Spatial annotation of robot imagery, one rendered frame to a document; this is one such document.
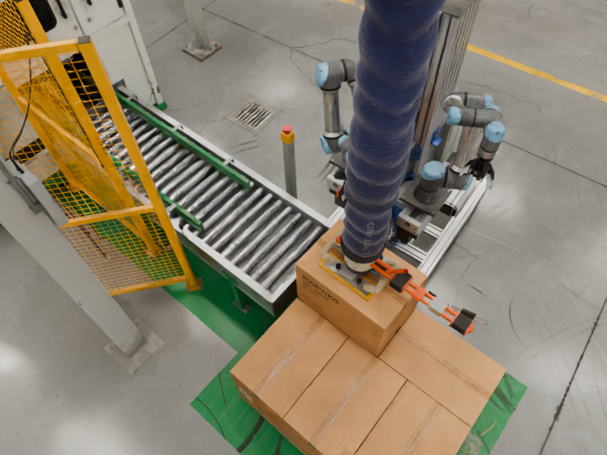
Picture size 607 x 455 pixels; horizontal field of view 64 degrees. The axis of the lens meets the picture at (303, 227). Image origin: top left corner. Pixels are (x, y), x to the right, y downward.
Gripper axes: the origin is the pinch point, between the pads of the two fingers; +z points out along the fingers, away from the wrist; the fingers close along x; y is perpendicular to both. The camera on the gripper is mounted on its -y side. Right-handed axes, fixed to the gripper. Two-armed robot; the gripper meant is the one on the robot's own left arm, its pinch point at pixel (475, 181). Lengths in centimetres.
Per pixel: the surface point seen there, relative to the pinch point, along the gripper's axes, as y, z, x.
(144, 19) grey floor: -143, 152, -439
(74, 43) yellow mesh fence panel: 79, -58, -150
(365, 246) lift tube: 46, 22, -28
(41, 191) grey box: 125, -19, -139
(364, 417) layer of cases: 94, 98, 9
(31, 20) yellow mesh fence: 73, -49, -194
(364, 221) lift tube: 47, 2, -30
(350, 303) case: 60, 58, -25
